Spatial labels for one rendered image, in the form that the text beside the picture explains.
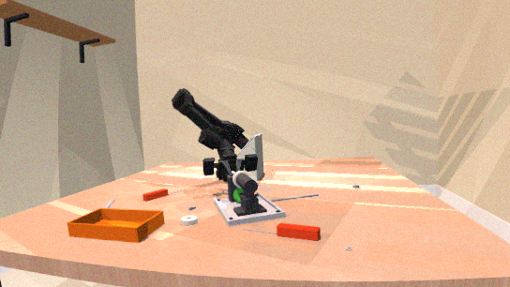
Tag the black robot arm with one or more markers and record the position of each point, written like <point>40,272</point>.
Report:
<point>215,133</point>

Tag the orange open tray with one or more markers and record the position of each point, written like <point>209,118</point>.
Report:
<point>125,225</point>

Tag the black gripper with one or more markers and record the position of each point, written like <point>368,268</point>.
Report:
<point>227,161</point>

